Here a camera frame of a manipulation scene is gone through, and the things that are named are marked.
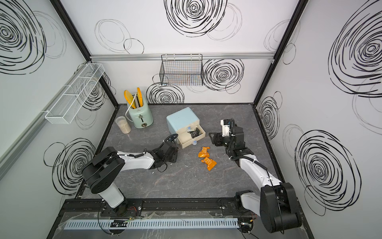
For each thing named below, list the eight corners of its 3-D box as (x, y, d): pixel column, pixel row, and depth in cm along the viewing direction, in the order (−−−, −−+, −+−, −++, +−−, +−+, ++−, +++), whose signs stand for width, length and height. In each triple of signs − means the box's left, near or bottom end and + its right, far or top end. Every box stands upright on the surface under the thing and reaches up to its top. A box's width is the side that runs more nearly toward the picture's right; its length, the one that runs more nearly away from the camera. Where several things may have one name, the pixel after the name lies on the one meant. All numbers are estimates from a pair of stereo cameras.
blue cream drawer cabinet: (177, 145, 98) (175, 132, 86) (168, 131, 106) (165, 116, 93) (199, 134, 104) (200, 120, 92) (189, 120, 112) (189, 106, 100)
